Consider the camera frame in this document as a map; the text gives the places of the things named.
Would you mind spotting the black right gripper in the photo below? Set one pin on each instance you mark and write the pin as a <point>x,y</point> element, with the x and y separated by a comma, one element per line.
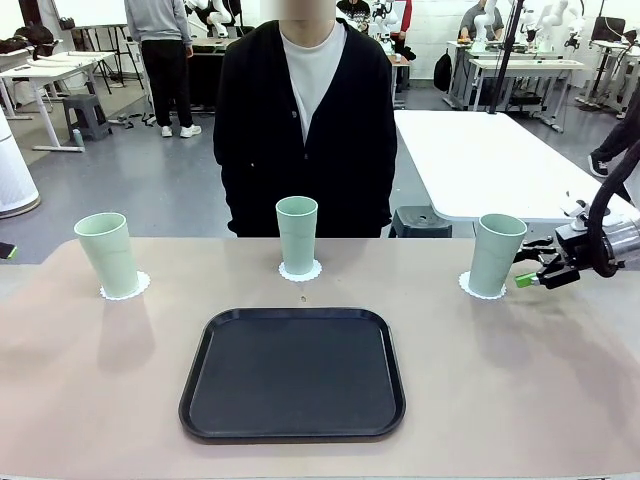
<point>577,250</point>

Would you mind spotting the pale green plastic cup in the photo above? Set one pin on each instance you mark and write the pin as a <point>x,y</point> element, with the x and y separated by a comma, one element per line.
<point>110,260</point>
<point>297,235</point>
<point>495,260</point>

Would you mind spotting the white scalloped paper coaster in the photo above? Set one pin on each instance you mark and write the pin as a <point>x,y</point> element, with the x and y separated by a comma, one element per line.
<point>144,283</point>
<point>300,279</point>
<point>463,284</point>

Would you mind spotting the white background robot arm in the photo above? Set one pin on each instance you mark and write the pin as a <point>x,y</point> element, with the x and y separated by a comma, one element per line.
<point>492,20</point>
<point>547,17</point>
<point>392,17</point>
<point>220,15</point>

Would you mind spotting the white cylindrical air purifier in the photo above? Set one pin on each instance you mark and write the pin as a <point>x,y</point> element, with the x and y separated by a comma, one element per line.
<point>15,170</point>

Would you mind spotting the large white table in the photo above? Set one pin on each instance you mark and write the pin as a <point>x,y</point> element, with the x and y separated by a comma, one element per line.
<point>500,160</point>

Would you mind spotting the small grey bottle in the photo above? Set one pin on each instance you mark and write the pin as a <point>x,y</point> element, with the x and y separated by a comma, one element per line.
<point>77,137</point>

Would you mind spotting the black plastic step stool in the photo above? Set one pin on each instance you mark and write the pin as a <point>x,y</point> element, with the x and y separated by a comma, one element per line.
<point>415,225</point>

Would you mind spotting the walking person in dark trousers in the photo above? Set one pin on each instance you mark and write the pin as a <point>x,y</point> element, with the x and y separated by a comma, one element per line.
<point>617,145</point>

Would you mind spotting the grey plastic step stool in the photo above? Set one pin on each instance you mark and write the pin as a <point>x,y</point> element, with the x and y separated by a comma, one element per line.
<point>85,107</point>

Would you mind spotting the white workbench desk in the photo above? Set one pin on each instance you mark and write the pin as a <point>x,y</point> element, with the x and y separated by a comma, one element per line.
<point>525,64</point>

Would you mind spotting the black stand pole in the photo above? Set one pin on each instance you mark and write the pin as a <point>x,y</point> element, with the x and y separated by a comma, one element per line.
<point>505,55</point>

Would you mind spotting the black backpack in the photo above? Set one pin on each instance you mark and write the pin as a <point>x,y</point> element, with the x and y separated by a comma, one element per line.
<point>442,72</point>

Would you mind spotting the black bag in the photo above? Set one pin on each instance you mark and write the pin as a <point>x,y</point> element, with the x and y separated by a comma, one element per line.
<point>32,34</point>

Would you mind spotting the person in grey hoodie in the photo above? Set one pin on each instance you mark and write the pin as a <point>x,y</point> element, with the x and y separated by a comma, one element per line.
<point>165,75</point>

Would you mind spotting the black computer monitor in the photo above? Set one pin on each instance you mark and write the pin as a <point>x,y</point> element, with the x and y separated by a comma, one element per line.
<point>607,27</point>

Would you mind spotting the seated person in grey shirt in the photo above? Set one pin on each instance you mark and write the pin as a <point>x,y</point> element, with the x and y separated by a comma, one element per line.
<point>470,22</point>

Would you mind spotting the whiteboard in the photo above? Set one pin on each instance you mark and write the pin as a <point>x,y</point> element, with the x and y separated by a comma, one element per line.
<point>90,12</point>

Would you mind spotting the black plastic serving tray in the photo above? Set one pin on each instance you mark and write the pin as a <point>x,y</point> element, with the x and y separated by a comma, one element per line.
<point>295,375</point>

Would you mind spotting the person in red top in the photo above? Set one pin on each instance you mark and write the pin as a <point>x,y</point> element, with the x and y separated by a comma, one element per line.
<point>407,17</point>

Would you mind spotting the person in black cardigan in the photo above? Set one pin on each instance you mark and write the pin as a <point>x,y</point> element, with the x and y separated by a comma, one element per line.
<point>260,125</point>

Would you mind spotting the person in patterned sweater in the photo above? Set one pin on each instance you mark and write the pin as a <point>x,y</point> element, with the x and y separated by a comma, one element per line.
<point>352,12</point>

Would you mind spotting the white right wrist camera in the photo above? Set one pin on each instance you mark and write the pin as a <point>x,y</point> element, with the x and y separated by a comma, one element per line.
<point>577,215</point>

